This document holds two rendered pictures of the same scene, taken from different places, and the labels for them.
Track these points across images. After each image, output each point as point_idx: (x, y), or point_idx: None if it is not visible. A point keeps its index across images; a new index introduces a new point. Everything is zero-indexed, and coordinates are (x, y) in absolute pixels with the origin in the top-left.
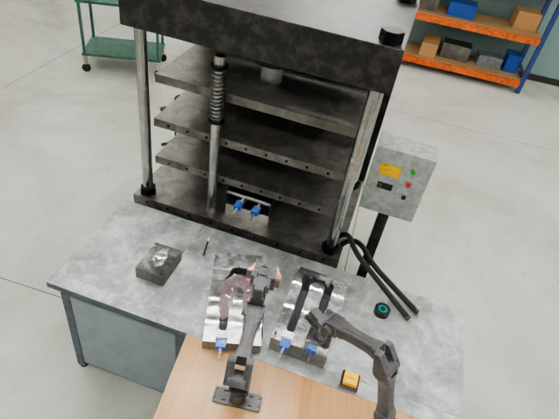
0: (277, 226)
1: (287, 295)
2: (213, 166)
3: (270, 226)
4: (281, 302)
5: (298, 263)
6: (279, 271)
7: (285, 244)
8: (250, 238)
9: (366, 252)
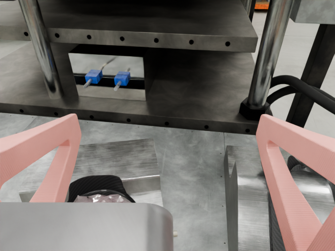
0: (161, 98)
1: (221, 215)
2: (25, 3)
3: (151, 100)
4: (214, 237)
5: (214, 142)
6: (325, 135)
7: (181, 118)
8: (123, 123)
9: (330, 97)
